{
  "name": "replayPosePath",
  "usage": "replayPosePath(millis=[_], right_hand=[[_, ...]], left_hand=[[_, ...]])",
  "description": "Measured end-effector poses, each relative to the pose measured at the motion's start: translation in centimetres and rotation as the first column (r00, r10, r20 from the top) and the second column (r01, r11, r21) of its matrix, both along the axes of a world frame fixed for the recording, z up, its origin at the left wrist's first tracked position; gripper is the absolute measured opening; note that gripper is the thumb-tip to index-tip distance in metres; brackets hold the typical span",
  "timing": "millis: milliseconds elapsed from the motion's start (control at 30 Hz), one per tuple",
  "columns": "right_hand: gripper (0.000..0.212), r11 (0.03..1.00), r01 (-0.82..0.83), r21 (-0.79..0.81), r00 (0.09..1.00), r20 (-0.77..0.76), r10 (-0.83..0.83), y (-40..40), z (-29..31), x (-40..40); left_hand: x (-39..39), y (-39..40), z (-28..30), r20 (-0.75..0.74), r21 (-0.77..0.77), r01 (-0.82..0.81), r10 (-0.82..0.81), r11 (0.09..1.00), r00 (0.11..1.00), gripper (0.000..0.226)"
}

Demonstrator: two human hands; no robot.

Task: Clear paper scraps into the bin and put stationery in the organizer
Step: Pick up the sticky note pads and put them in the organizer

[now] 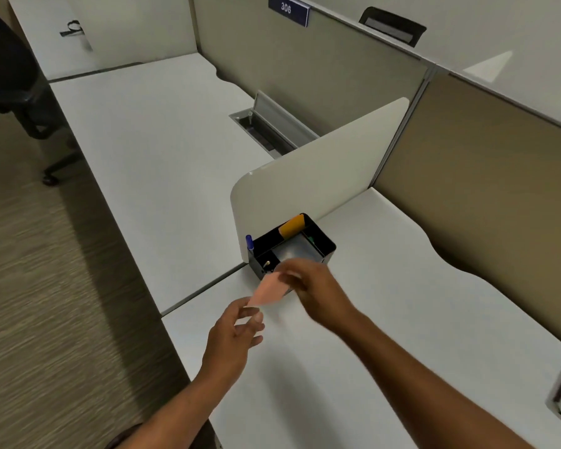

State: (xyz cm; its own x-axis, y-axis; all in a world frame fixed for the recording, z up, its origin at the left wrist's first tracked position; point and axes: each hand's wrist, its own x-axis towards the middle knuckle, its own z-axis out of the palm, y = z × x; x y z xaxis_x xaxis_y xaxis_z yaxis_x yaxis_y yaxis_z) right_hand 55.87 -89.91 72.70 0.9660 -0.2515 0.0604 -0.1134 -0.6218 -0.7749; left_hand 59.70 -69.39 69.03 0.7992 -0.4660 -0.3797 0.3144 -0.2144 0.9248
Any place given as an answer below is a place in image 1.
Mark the person's right hand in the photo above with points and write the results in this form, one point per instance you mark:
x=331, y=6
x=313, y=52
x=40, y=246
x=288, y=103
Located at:
x=320, y=292

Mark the person's left hand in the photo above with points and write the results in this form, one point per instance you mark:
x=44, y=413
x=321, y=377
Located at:
x=231, y=336

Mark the person's right fingers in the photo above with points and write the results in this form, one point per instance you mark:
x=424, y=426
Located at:
x=292, y=273

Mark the person's left thumb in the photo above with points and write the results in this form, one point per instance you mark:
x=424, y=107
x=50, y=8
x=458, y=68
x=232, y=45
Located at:
x=251, y=311

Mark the pink paper note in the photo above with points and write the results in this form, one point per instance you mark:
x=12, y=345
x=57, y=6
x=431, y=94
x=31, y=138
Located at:
x=271, y=290

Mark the person's right forearm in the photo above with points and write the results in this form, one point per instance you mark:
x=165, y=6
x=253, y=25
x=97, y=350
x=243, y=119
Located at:
x=430, y=388

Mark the person's left forearm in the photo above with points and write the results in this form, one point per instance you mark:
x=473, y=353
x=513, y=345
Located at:
x=168, y=416

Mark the black desk organizer box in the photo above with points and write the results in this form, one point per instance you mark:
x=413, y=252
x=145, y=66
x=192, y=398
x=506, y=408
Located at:
x=290, y=250

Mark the blue marker pen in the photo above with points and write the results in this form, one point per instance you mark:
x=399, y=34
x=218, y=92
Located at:
x=249, y=243

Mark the white desk divider panel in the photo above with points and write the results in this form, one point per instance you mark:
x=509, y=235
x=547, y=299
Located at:
x=318, y=168

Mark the blue number sign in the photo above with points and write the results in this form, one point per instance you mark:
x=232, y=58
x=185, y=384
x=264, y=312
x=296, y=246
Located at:
x=288, y=9

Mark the black paper tray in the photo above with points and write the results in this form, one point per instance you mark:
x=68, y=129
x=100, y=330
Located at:
x=392, y=25

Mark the black office chair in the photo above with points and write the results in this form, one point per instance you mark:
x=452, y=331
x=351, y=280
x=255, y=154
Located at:
x=21, y=84

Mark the black binder clip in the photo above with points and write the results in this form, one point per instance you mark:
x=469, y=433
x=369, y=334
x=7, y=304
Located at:
x=72, y=29

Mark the beige cubicle partition wall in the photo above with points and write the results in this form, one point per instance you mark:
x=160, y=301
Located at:
x=449, y=135

